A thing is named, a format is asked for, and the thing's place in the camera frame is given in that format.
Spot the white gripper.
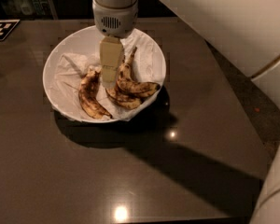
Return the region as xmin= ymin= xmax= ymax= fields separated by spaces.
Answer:
xmin=92 ymin=0 xmax=138 ymax=89

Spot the spotted banana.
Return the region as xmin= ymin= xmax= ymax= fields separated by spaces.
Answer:
xmin=78 ymin=69 xmax=112 ymax=119
xmin=105 ymin=86 xmax=142 ymax=110
xmin=117 ymin=47 xmax=161 ymax=98

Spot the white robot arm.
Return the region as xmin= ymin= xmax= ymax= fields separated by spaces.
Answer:
xmin=92 ymin=0 xmax=280 ymax=224

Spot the white bowl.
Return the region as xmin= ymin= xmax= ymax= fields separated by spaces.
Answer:
xmin=42 ymin=24 xmax=167 ymax=124

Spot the white paper towel liner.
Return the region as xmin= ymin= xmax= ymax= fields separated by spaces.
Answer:
xmin=49 ymin=28 xmax=166 ymax=123

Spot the black white fiducial marker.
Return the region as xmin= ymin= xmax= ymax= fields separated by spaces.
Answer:
xmin=0 ymin=20 xmax=20 ymax=41

